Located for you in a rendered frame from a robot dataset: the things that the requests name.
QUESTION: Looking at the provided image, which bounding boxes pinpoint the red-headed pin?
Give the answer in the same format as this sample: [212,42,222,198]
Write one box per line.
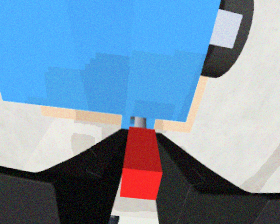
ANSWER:
[120,116,163,200]

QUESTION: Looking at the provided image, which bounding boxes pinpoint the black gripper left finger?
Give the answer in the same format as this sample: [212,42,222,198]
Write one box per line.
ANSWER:
[0,128,129,224]

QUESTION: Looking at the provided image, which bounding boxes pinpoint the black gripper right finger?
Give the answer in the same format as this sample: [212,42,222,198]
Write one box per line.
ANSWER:
[155,132,280,224]

